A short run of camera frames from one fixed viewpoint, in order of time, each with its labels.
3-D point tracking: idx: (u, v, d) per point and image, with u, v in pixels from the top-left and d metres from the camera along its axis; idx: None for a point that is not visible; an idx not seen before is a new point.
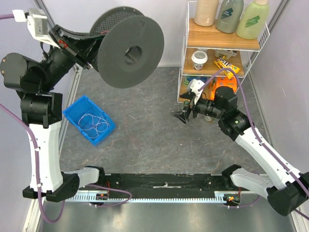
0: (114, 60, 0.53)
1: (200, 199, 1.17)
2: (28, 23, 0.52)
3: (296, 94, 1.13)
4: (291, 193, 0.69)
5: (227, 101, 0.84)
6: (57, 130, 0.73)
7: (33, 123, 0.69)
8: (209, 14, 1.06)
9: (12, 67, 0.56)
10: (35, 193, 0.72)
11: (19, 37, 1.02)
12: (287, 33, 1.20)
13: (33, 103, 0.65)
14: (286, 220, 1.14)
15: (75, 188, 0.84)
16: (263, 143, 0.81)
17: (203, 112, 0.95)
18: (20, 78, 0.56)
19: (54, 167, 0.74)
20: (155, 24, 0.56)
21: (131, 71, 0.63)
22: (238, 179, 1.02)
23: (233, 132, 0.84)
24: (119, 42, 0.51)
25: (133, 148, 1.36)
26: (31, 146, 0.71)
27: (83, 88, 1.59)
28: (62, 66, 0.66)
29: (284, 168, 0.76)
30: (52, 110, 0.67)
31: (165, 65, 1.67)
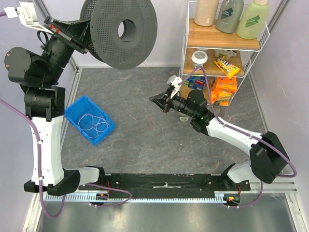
0: (108, 34, 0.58)
1: (200, 199, 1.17)
2: (18, 13, 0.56)
3: (296, 94, 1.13)
4: (260, 152, 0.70)
5: (199, 105, 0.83)
6: (60, 123, 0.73)
7: (36, 116, 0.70)
8: (210, 14, 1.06)
9: (17, 61, 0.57)
10: (35, 186, 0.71)
11: (18, 36, 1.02)
12: (287, 33, 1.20)
13: (36, 97, 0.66)
14: (286, 220, 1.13)
15: (76, 184, 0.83)
16: (226, 124, 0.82)
17: (176, 108, 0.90)
18: (25, 71, 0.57)
19: (56, 161, 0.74)
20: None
21: (130, 48, 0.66)
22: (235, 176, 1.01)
23: (203, 129, 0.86)
24: (109, 18, 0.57)
25: (133, 148, 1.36)
26: (34, 138, 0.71)
27: (83, 88, 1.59)
28: (63, 56, 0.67)
29: (246, 135, 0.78)
30: (56, 103, 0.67)
31: (165, 65, 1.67)
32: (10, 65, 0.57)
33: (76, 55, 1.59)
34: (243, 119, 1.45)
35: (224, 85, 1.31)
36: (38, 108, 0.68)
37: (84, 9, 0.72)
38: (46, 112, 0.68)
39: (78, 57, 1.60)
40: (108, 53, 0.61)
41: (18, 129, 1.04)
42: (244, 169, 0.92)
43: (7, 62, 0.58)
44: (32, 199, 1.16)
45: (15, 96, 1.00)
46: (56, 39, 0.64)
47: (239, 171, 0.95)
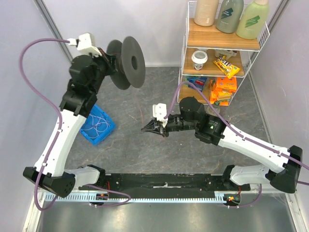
0: (130, 65, 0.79)
1: (200, 199, 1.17)
2: (86, 39, 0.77)
3: (296, 94, 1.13)
4: (293, 174, 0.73)
5: (197, 112, 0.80)
6: (81, 124, 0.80)
7: (66, 110, 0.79)
8: (209, 14, 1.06)
9: (81, 62, 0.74)
10: (35, 172, 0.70)
11: (16, 37, 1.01)
12: (287, 33, 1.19)
13: (74, 97, 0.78)
14: (286, 220, 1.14)
15: (68, 190, 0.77)
16: (246, 137, 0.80)
17: (175, 129, 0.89)
18: (85, 68, 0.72)
19: (63, 156, 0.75)
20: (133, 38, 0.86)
21: (138, 73, 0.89)
22: (238, 179, 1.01)
23: (213, 138, 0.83)
24: (128, 55, 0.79)
25: (133, 148, 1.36)
26: (56, 127, 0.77)
27: None
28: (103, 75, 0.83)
29: (274, 152, 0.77)
30: (86, 105, 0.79)
31: (164, 65, 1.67)
32: (76, 63, 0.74)
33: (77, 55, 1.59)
34: (243, 119, 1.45)
35: (224, 85, 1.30)
36: (72, 105, 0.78)
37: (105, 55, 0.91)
38: (76, 108, 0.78)
39: None
40: (132, 79, 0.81)
41: (18, 130, 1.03)
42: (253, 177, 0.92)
43: (75, 61, 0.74)
44: (32, 198, 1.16)
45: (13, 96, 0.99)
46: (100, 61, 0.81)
47: (246, 178, 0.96)
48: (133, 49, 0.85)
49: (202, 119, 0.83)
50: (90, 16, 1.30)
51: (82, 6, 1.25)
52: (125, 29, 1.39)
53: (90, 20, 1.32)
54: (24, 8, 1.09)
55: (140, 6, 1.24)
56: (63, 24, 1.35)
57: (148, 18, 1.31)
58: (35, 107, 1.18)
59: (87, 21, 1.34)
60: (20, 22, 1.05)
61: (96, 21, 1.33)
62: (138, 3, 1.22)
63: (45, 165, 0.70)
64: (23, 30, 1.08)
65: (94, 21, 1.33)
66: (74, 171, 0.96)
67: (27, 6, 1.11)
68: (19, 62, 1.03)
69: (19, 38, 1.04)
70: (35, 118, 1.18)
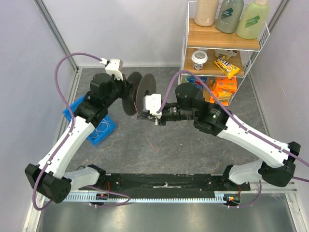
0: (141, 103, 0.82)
1: (200, 199, 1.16)
2: (115, 63, 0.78)
3: (296, 94, 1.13)
4: (291, 170, 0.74)
5: (195, 98, 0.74)
6: (89, 133, 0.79)
7: (79, 116, 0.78)
8: (209, 14, 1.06)
9: (102, 77, 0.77)
10: (37, 169, 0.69)
11: (16, 38, 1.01)
12: (287, 33, 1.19)
13: (88, 106, 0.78)
14: (286, 221, 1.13)
15: (62, 196, 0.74)
16: (250, 130, 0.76)
17: (172, 119, 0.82)
18: (103, 83, 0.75)
19: (67, 160, 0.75)
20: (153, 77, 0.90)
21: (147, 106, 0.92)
22: (236, 178, 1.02)
23: (215, 128, 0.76)
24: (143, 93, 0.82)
25: (133, 148, 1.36)
26: (66, 130, 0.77)
27: (83, 88, 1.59)
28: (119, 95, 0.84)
29: (275, 148, 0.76)
30: (97, 117, 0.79)
31: (164, 65, 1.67)
32: (97, 76, 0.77)
33: (77, 55, 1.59)
34: (243, 119, 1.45)
35: (224, 85, 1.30)
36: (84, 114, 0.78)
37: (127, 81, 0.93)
38: (87, 117, 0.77)
39: (78, 57, 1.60)
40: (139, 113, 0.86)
41: (18, 130, 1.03)
42: (248, 173, 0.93)
43: (97, 75, 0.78)
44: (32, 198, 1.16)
45: (12, 96, 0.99)
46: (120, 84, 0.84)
47: (244, 176, 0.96)
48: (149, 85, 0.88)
49: (201, 107, 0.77)
50: (90, 17, 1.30)
51: (82, 6, 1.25)
52: (125, 29, 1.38)
53: (90, 20, 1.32)
54: (24, 7, 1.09)
55: (140, 6, 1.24)
56: (63, 24, 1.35)
57: (148, 18, 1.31)
58: (35, 107, 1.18)
59: (87, 21, 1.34)
60: (20, 22, 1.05)
61: (96, 21, 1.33)
62: (138, 3, 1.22)
63: (49, 163, 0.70)
64: (23, 30, 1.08)
65: (94, 21, 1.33)
66: (72, 173, 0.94)
67: (27, 6, 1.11)
68: (19, 62, 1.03)
69: (19, 38, 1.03)
70: (35, 118, 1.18)
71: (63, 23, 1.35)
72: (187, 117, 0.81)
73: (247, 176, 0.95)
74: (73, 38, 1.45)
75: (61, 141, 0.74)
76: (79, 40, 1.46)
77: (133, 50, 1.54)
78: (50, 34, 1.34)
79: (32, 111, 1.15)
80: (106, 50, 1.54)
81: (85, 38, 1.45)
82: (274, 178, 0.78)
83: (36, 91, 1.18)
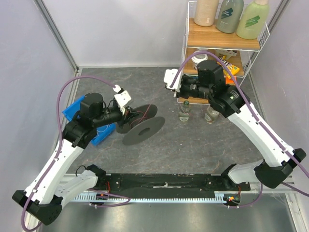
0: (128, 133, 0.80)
1: (200, 199, 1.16)
2: (124, 99, 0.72)
3: (296, 94, 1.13)
4: (287, 172, 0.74)
5: (212, 74, 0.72)
6: (78, 153, 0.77)
7: (67, 138, 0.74)
8: (209, 14, 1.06)
9: (93, 98, 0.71)
10: (23, 197, 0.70)
11: (15, 37, 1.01)
12: (287, 33, 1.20)
13: (75, 127, 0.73)
14: (286, 221, 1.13)
15: (53, 217, 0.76)
16: (260, 122, 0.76)
17: (190, 95, 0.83)
18: (91, 106, 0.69)
19: (55, 184, 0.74)
20: (163, 118, 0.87)
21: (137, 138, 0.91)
22: (236, 177, 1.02)
23: (228, 108, 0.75)
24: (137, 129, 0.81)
25: (133, 148, 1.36)
26: (53, 154, 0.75)
27: (83, 88, 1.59)
28: (113, 121, 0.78)
29: (279, 147, 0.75)
30: (84, 138, 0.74)
31: (164, 65, 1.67)
32: (89, 96, 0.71)
33: (77, 55, 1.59)
34: None
35: None
36: (71, 136, 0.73)
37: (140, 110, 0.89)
38: (74, 139, 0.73)
39: (78, 57, 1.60)
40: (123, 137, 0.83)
41: (18, 130, 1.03)
42: (247, 172, 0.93)
43: (89, 94, 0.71)
44: None
45: (12, 96, 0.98)
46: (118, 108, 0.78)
47: (244, 176, 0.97)
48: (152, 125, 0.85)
49: (218, 85, 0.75)
50: (90, 16, 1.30)
51: (82, 6, 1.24)
52: (125, 29, 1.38)
53: (90, 20, 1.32)
54: (24, 7, 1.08)
55: (140, 5, 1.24)
56: (63, 24, 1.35)
57: (148, 18, 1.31)
58: (35, 107, 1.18)
59: (87, 21, 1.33)
60: (20, 21, 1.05)
61: (97, 21, 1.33)
62: (138, 2, 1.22)
63: (35, 191, 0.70)
64: (23, 30, 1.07)
65: (94, 21, 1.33)
66: (66, 185, 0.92)
67: (27, 6, 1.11)
68: (19, 61, 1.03)
69: (19, 37, 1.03)
70: (35, 118, 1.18)
71: (63, 23, 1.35)
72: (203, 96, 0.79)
73: (247, 176, 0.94)
74: (73, 38, 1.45)
75: (47, 168, 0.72)
76: (79, 40, 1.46)
77: (133, 50, 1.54)
78: (50, 33, 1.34)
79: (32, 110, 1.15)
80: (106, 50, 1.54)
81: (85, 38, 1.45)
82: (270, 176, 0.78)
83: (36, 91, 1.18)
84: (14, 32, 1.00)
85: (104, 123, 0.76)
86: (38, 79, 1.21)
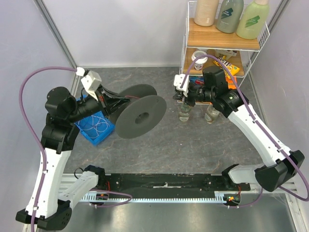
0: (126, 117, 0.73)
1: (200, 199, 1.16)
2: (86, 80, 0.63)
3: (296, 94, 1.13)
4: (280, 170, 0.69)
5: (214, 76, 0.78)
6: (67, 158, 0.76)
7: (49, 146, 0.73)
8: (209, 14, 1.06)
9: (57, 95, 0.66)
10: (27, 216, 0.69)
11: (16, 38, 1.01)
12: (287, 33, 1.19)
13: (53, 131, 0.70)
14: (286, 221, 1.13)
15: (65, 222, 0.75)
16: (257, 121, 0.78)
17: (197, 99, 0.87)
18: (58, 105, 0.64)
19: (54, 195, 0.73)
20: (161, 98, 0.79)
21: (136, 126, 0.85)
22: (236, 177, 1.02)
23: (227, 108, 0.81)
24: (134, 112, 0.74)
25: (133, 148, 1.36)
26: (41, 168, 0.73)
27: (83, 88, 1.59)
28: (90, 111, 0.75)
29: (275, 146, 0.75)
30: (68, 139, 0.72)
31: (164, 65, 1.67)
32: (52, 95, 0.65)
33: (76, 55, 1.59)
34: None
35: None
36: (52, 140, 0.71)
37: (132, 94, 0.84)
38: (57, 145, 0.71)
39: (78, 57, 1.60)
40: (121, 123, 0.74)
41: (18, 130, 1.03)
42: (247, 173, 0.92)
43: (50, 93, 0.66)
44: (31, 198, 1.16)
45: (12, 96, 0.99)
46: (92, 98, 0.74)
47: (244, 176, 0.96)
48: (152, 107, 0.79)
49: (220, 87, 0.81)
50: (90, 17, 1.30)
51: (82, 6, 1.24)
52: (125, 29, 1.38)
53: (90, 20, 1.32)
54: (24, 7, 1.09)
55: (140, 5, 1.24)
56: (63, 24, 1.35)
57: (148, 18, 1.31)
58: (35, 106, 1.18)
59: (87, 21, 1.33)
60: (20, 21, 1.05)
61: (97, 21, 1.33)
62: (138, 2, 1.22)
63: (36, 208, 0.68)
64: (23, 30, 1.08)
65: (94, 21, 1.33)
66: (71, 188, 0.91)
67: (27, 6, 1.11)
68: (18, 61, 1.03)
69: (18, 38, 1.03)
70: (35, 117, 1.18)
71: (63, 23, 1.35)
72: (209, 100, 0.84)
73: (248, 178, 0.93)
74: (72, 38, 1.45)
75: (40, 183, 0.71)
76: (79, 40, 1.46)
77: (133, 50, 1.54)
78: (50, 33, 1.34)
79: (32, 110, 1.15)
80: (106, 50, 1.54)
81: (85, 37, 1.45)
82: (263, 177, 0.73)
83: (36, 90, 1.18)
84: (14, 33, 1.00)
85: (79, 115, 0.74)
86: (38, 79, 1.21)
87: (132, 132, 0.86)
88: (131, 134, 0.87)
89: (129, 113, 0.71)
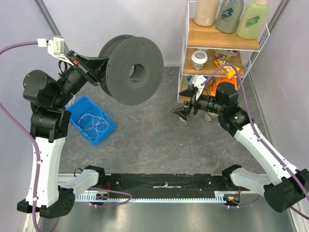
0: (118, 68, 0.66)
1: (200, 199, 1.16)
2: (49, 44, 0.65)
3: (295, 94, 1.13)
4: (287, 189, 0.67)
5: (228, 97, 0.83)
6: (61, 146, 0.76)
7: (40, 136, 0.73)
8: (209, 14, 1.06)
9: (34, 81, 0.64)
10: (28, 207, 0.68)
11: (16, 39, 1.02)
12: (287, 33, 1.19)
13: (43, 118, 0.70)
14: (286, 221, 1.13)
15: (69, 207, 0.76)
16: (261, 139, 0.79)
17: (205, 108, 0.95)
18: (39, 91, 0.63)
19: (53, 182, 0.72)
20: (150, 42, 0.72)
21: (137, 87, 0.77)
22: (238, 178, 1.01)
23: (232, 127, 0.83)
24: (123, 63, 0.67)
25: (133, 148, 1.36)
26: (35, 158, 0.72)
27: (83, 88, 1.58)
28: (75, 84, 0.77)
29: (280, 164, 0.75)
30: (60, 125, 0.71)
31: (165, 65, 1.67)
32: (28, 83, 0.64)
33: None
34: None
35: None
36: (42, 128, 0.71)
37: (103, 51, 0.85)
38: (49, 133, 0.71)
39: None
40: (114, 79, 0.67)
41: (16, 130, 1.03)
42: (250, 181, 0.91)
43: (26, 81, 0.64)
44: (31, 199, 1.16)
45: (11, 96, 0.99)
46: (74, 70, 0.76)
47: (246, 181, 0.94)
48: (142, 54, 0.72)
49: (230, 107, 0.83)
50: (90, 16, 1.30)
51: (82, 6, 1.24)
52: (125, 29, 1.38)
53: (90, 20, 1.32)
54: (23, 8, 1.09)
55: (140, 6, 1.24)
56: (63, 24, 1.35)
57: (148, 18, 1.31)
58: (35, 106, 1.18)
59: (87, 21, 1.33)
60: (20, 22, 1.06)
61: (97, 21, 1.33)
62: (138, 3, 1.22)
63: (36, 198, 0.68)
64: (23, 32, 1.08)
65: (94, 21, 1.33)
66: (73, 181, 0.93)
67: (26, 7, 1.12)
68: (18, 61, 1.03)
69: (18, 39, 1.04)
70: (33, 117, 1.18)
71: (62, 23, 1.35)
72: (217, 112, 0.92)
73: (250, 184, 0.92)
74: (72, 38, 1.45)
75: (36, 174, 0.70)
76: (78, 40, 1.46)
77: None
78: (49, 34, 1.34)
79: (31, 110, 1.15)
80: None
81: (85, 38, 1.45)
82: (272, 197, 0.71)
83: None
84: (14, 34, 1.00)
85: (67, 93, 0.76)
86: None
87: (147, 91, 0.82)
88: (147, 93, 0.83)
89: (112, 76, 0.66)
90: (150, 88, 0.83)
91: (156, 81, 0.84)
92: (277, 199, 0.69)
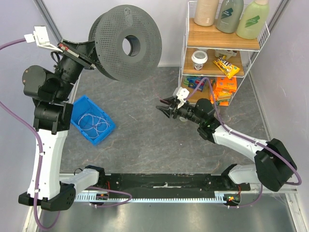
0: (108, 43, 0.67)
1: (200, 199, 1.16)
2: (33, 36, 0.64)
3: (295, 95, 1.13)
4: (264, 159, 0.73)
5: (206, 114, 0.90)
6: (63, 137, 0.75)
7: (43, 128, 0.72)
8: (209, 14, 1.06)
9: (34, 77, 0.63)
10: (30, 199, 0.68)
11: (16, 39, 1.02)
12: (287, 33, 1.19)
13: (46, 111, 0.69)
14: (286, 221, 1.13)
15: (70, 201, 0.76)
16: (231, 131, 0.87)
17: (184, 116, 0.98)
18: (39, 88, 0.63)
19: (55, 176, 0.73)
20: (136, 8, 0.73)
21: (135, 60, 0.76)
22: (236, 177, 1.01)
23: (210, 137, 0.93)
24: (112, 35, 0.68)
25: (133, 148, 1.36)
26: (37, 150, 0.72)
27: (83, 88, 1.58)
28: (73, 73, 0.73)
29: (252, 142, 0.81)
30: (63, 119, 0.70)
31: (165, 65, 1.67)
32: (27, 79, 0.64)
33: None
34: (243, 119, 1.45)
35: (224, 85, 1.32)
36: (45, 121, 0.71)
37: (92, 32, 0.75)
38: (52, 125, 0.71)
39: None
40: (107, 54, 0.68)
41: (16, 130, 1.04)
42: (246, 172, 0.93)
43: (25, 78, 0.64)
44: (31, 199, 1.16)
45: (11, 96, 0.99)
46: (68, 59, 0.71)
47: (243, 175, 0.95)
48: (131, 24, 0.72)
49: (208, 119, 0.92)
50: (90, 16, 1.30)
51: (81, 7, 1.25)
52: None
53: (90, 20, 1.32)
54: (22, 8, 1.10)
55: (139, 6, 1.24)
56: (63, 24, 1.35)
57: None
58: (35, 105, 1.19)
59: (87, 21, 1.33)
60: (20, 22, 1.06)
61: None
62: (138, 3, 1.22)
63: (38, 191, 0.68)
64: (23, 32, 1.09)
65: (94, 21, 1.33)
66: (74, 178, 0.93)
67: (26, 8, 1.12)
68: (18, 61, 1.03)
69: (18, 39, 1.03)
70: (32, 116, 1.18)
71: (62, 23, 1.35)
72: (195, 121, 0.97)
73: (246, 177, 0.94)
74: (73, 38, 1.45)
75: (39, 165, 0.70)
76: (78, 40, 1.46)
77: None
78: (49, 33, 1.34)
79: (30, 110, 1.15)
80: None
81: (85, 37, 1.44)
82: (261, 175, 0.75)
83: None
84: (14, 34, 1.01)
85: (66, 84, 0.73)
86: None
87: (149, 64, 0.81)
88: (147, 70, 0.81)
89: (103, 51, 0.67)
90: (151, 64, 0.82)
91: (153, 63, 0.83)
92: (267, 177, 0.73)
